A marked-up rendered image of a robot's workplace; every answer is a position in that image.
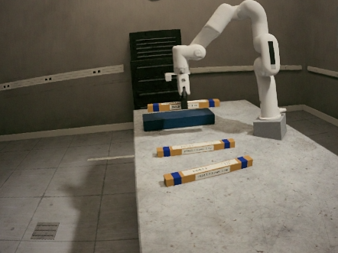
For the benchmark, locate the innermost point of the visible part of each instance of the dark blue rectangular slab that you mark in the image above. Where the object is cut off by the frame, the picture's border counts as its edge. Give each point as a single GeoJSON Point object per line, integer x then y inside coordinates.
{"type": "Point", "coordinates": [176, 119]}

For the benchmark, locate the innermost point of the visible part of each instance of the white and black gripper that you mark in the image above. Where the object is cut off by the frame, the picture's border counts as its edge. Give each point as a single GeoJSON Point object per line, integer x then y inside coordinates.
{"type": "Point", "coordinates": [183, 81]}

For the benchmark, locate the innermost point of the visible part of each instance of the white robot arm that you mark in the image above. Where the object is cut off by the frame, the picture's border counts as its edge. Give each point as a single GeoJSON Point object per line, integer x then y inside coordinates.
{"type": "Point", "coordinates": [268, 64]}

